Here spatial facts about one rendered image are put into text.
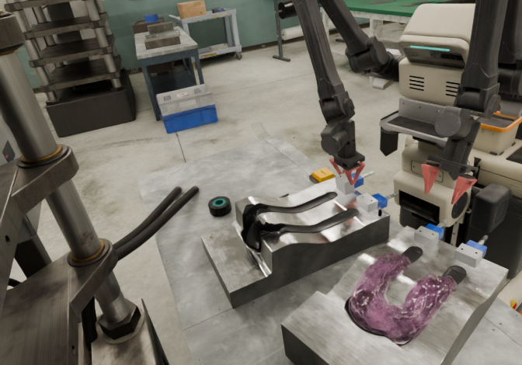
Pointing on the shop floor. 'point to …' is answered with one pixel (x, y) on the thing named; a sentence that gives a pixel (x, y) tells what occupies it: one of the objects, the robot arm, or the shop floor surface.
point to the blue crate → (190, 119)
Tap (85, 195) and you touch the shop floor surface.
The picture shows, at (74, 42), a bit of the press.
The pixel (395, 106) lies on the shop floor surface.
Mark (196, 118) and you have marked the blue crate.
